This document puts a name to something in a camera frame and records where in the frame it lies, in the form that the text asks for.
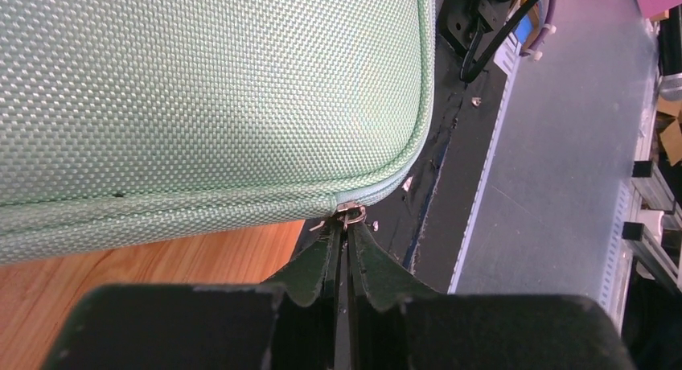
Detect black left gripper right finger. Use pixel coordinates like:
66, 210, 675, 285
347, 224, 635, 369

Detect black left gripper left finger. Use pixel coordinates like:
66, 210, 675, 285
43, 221, 341, 369

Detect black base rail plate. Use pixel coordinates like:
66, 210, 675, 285
365, 0, 507, 292

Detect mint green medicine kit case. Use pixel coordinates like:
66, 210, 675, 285
1, 0, 435, 264

